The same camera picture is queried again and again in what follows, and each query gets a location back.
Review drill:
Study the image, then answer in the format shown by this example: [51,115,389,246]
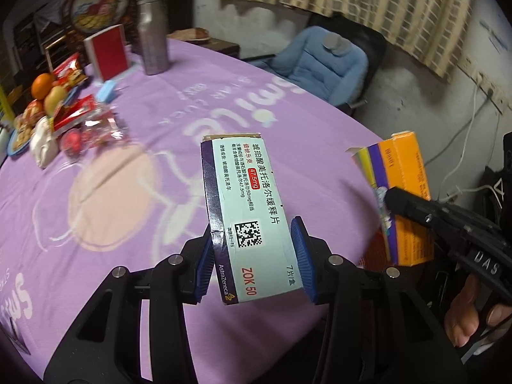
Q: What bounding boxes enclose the blue face masks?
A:
[96,80,121,100]

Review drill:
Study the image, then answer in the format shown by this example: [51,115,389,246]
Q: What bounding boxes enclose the purple printed tablecloth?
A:
[0,36,385,384]

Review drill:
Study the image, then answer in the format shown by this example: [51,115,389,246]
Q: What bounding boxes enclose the blue plate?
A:
[7,88,78,156]

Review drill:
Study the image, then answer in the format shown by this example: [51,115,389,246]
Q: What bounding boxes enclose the orange and purple box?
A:
[351,131,435,267]

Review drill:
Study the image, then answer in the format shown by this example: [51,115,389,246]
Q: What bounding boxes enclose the stainless steel bottle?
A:
[136,0,169,76]

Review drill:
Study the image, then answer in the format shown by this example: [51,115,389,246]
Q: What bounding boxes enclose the blue chair cushion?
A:
[276,26,369,107]

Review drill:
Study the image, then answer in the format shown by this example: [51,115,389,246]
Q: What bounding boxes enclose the red and white box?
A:
[83,24,131,83]

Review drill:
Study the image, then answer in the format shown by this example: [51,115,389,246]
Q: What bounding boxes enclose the white crumpled bag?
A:
[30,116,60,169]

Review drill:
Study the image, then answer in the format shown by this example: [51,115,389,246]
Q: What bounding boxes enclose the red snack packet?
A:
[52,54,89,89]

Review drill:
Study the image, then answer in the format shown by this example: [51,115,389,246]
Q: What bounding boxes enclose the dark wooden side table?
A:
[166,28,241,59]

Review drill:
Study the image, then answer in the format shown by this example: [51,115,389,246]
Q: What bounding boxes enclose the round embroidered wooden screen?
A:
[64,0,139,36]

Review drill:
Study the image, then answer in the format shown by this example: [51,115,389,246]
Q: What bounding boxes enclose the black office chair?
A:
[240,12,388,118]

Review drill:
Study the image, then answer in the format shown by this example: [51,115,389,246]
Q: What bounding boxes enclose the flat red white packet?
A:
[52,95,99,132]

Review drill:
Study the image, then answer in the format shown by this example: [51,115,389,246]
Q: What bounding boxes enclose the yellow apple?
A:
[43,86,68,116]

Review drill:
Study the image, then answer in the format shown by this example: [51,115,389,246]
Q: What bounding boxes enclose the pastries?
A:
[10,116,38,148]

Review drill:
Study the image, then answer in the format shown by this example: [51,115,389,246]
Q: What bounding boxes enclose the clear wrapper with red print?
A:
[80,110,129,148]

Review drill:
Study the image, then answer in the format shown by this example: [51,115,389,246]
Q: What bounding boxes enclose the white power strip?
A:
[472,70,512,115]

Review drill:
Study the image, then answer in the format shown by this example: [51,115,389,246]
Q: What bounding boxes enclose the orange fruit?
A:
[31,73,57,100]

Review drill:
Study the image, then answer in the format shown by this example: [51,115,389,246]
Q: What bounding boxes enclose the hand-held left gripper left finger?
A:
[44,226,217,384]

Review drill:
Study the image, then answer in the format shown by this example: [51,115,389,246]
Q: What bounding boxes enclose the red round fruit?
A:
[60,130,83,156]

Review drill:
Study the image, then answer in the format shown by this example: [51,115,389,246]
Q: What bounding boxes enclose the person's right hand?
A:
[444,277,512,348]

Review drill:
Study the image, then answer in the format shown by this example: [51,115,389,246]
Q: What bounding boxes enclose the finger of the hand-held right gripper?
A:
[385,186,461,233]

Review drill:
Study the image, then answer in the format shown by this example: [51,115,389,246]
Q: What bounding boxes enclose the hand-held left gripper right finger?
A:
[290,216,468,384]

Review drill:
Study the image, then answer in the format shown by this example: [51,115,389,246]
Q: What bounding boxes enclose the white purple medicine box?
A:
[200,133,307,307]

